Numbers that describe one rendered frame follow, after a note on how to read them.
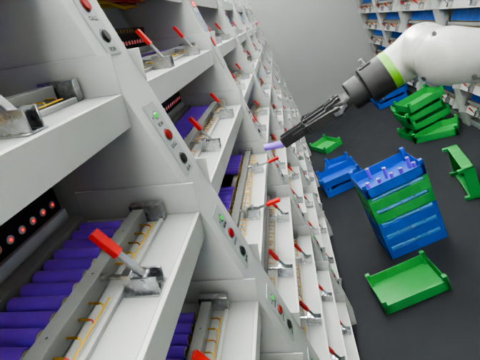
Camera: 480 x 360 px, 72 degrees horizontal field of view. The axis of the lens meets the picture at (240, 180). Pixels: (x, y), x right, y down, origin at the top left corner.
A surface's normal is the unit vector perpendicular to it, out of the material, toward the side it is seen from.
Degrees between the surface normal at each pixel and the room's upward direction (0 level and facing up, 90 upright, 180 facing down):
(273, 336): 90
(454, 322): 0
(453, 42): 57
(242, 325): 20
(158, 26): 90
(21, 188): 110
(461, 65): 100
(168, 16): 90
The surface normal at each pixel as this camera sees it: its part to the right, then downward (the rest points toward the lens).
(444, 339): -0.47, -0.81
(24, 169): 0.99, -0.08
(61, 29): -0.09, 0.44
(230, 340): -0.14, -0.89
